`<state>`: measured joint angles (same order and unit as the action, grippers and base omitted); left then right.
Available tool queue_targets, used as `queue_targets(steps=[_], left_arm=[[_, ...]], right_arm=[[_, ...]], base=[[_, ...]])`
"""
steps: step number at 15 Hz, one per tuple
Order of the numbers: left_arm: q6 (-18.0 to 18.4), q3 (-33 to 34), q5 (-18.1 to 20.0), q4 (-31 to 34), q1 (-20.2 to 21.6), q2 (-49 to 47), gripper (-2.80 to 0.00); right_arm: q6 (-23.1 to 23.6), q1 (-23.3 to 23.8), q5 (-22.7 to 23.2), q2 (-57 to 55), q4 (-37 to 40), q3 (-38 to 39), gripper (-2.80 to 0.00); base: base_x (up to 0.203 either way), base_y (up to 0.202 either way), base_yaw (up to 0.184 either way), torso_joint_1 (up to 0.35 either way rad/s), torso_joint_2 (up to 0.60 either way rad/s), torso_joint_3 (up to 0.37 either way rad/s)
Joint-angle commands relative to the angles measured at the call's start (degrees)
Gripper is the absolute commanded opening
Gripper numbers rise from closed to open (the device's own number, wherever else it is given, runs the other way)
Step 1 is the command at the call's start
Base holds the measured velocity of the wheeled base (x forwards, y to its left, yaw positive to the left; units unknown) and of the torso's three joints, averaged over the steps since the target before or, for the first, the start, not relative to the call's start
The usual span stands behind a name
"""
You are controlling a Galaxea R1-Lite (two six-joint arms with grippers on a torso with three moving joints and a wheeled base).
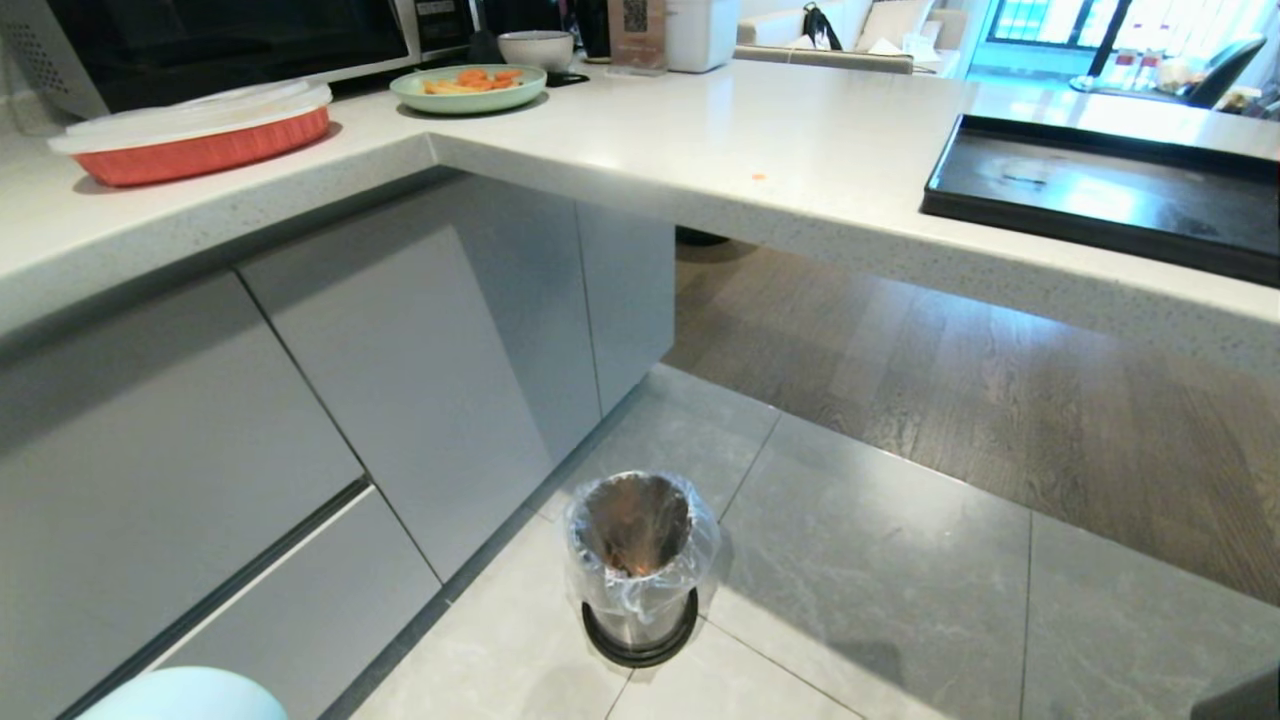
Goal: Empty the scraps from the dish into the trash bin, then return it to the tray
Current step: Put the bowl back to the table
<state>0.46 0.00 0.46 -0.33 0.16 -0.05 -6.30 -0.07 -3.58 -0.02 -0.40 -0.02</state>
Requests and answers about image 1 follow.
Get metal trash bin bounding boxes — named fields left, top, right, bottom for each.
left=575, top=472, right=700, bottom=669

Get clear bin liner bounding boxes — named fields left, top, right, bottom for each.
left=563, top=471, right=721, bottom=630

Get orange food scraps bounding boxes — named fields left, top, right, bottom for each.
left=422, top=67, right=525, bottom=96

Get red baking dish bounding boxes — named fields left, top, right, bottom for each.
left=70, top=106, right=332, bottom=189

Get black tray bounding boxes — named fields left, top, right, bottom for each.
left=920, top=113, right=1280, bottom=290

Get grey cabinet door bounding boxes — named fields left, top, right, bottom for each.
left=237, top=170, right=603, bottom=585
left=575, top=201, right=677, bottom=418

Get green plate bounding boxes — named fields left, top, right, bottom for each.
left=389, top=64, right=549, bottom=116

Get brown paper box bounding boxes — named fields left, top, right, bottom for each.
left=607, top=0, right=669, bottom=76

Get white bowl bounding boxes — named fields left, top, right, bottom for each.
left=497, top=30, right=576, bottom=73

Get white container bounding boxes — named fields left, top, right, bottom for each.
left=664, top=0, right=742, bottom=74

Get black bag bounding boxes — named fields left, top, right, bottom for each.
left=800, top=2, right=844, bottom=51

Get beige sofa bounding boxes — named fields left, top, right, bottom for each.
left=735, top=0, right=969, bottom=76

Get grey drawer front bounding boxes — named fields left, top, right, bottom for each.
left=150, top=485, right=443, bottom=720
left=0, top=270, right=367, bottom=720

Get white plastic lid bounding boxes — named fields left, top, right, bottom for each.
left=47, top=79, right=333, bottom=156

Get microwave oven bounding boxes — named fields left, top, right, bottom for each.
left=0, top=0, right=479, bottom=121

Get pale blue round object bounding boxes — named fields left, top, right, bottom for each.
left=76, top=667, right=291, bottom=720

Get black chair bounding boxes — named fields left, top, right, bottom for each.
left=1183, top=35, right=1268, bottom=110

